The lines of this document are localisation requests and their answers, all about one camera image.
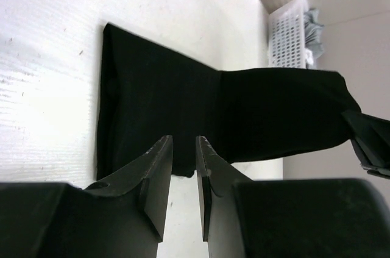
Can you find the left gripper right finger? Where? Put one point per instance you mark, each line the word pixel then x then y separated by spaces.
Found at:
pixel 215 177

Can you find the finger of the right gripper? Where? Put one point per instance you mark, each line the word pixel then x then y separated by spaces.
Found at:
pixel 370 141

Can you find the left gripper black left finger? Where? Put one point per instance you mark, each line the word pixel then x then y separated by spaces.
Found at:
pixel 150 176

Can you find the black tank top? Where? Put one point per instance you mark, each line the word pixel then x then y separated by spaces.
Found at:
pixel 148 91

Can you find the grey tank top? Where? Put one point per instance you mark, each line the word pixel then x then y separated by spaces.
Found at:
pixel 313 31

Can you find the white plastic basket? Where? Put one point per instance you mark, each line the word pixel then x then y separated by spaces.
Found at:
pixel 286 37

